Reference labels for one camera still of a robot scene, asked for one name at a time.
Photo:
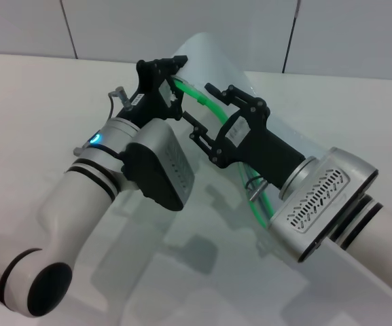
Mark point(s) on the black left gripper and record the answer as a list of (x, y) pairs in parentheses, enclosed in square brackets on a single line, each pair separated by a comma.
[(148, 102)]

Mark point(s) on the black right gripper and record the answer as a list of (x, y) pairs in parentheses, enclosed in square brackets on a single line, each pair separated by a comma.
[(263, 149)]

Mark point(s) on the green zipper slider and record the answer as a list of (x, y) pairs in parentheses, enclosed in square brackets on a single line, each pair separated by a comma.
[(200, 100)]

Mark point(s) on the translucent document bag green zipper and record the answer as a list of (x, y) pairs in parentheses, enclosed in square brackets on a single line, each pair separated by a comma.
[(216, 57)]

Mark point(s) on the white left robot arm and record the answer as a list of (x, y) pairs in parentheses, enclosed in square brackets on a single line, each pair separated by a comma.
[(80, 193)]

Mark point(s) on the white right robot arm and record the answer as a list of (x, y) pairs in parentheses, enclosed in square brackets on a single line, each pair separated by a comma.
[(386, 244)]

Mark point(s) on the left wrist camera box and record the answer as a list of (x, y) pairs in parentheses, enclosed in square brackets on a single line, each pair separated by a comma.
[(158, 163)]

